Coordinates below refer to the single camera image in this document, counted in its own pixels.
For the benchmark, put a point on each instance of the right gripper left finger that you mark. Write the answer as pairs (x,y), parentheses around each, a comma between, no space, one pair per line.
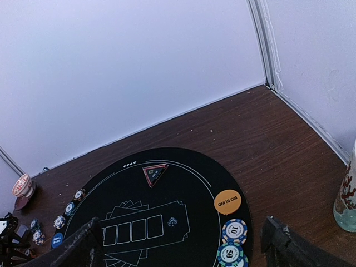
(82,248)

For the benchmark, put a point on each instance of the blue white chips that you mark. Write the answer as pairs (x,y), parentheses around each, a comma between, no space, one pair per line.
(59,222)
(234,230)

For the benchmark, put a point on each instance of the white green paper cup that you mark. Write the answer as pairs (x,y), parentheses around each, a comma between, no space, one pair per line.
(344,205)

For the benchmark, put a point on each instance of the left aluminium frame post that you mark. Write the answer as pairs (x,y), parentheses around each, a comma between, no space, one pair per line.
(10,162)

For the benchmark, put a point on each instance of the blue white chip stack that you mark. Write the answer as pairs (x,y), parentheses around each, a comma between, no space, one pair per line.
(38,237)

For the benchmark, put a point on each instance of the blue card deck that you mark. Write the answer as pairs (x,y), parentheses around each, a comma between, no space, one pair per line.
(23,231)

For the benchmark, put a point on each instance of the red black chips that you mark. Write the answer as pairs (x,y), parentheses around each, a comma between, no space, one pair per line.
(79,195)
(244,262)

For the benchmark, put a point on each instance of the round black poker mat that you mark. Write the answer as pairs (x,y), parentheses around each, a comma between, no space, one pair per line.
(174,223)

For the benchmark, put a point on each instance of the blue small blind button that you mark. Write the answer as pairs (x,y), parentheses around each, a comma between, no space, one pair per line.
(57,240)

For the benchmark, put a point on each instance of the green white chip stack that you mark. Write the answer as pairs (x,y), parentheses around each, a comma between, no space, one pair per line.
(34,225)

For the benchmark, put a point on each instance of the aluminium frame post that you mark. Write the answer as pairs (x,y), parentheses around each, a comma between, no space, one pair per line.
(267,43)
(10,162)

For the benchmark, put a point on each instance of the red white patterned bowl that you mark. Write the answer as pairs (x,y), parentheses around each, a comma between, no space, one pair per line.
(23,186)

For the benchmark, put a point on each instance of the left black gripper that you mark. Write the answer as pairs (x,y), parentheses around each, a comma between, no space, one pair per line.
(15,250)

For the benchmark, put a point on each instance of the orange big blind button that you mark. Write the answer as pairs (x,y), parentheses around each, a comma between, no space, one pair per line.
(227,202)

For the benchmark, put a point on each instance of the right aluminium frame post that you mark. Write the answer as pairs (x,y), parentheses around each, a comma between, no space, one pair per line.
(267,43)

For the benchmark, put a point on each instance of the red black all-in triangle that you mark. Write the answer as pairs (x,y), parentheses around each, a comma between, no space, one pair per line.
(154,172)

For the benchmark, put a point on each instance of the green white chips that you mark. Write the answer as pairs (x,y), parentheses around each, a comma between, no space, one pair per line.
(230,254)
(70,208)

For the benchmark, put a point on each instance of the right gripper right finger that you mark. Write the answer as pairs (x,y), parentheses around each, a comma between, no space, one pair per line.
(284,247)

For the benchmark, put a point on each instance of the dark red saucer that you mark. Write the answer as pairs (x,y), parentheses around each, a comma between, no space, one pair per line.
(21,202)

